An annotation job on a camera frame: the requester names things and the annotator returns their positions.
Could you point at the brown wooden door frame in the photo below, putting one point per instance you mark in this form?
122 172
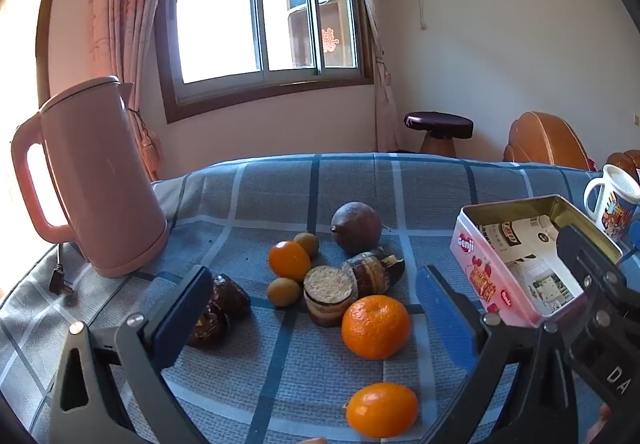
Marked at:
45 24

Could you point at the white printed mug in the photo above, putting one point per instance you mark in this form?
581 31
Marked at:
612 209

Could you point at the orange tangerine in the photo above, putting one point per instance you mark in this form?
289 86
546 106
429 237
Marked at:
376 327
382 410
289 260

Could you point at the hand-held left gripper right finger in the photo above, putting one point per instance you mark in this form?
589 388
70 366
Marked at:
440 304

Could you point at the round browned eggplant slice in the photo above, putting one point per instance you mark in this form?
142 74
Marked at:
329 291

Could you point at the dark round wooden stool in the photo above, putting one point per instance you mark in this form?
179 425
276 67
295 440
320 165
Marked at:
439 124

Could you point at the pink electric kettle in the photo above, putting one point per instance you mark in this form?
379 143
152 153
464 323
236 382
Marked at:
105 184

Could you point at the brown leather armchair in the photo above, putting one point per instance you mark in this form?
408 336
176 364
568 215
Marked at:
625 162
545 142

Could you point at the person's right hand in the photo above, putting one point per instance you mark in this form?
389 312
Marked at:
599 424

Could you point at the red paper window decoration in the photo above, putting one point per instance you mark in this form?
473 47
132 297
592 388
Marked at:
330 40

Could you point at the brown framed window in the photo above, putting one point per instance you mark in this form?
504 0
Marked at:
215 14

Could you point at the black kettle power plug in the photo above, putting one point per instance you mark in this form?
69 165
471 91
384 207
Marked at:
61 285

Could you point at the pink metal tin box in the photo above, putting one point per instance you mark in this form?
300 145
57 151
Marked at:
470 251

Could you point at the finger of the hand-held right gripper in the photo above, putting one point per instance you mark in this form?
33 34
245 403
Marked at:
582 249

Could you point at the printed paper sheet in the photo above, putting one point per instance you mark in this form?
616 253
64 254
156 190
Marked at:
530 254

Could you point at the dark purple passion fruit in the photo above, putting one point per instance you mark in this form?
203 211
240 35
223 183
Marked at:
356 226

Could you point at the blue plaid tablecloth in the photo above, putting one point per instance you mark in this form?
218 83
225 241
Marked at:
300 374

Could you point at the striped eggplant slice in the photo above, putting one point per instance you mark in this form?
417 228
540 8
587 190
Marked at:
367 274

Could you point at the pink patterned curtain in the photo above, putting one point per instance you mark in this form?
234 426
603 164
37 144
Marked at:
125 24
380 84

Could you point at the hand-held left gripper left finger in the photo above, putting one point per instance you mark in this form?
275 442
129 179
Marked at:
185 319

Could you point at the small brown round fruit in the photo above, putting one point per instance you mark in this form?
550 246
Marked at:
283 292
307 244

